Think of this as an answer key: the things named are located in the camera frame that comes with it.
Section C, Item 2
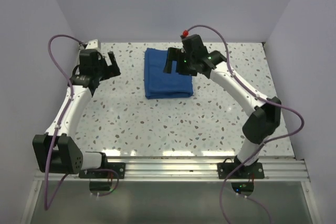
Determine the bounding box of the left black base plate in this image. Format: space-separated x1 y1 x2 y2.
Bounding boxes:
79 162 126 179

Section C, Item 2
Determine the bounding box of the aluminium mounting rail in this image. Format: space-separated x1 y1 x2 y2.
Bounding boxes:
108 156 310 182

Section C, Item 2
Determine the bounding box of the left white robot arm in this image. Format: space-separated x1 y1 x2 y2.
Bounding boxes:
33 49 121 178

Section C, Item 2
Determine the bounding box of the blue cloth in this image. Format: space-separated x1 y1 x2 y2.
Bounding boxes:
144 48 194 99

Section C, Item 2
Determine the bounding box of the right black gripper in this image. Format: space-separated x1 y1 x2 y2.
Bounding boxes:
163 48 197 77

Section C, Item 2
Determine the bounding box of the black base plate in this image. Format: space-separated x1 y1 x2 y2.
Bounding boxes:
79 162 126 179
217 162 265 179

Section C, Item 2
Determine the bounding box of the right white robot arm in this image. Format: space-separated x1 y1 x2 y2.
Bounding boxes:
163 35 281 178

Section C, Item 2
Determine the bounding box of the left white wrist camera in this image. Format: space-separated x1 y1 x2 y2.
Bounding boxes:
85 39 101 51

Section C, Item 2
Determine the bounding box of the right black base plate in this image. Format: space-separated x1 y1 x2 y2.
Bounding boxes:
217 162 265 179

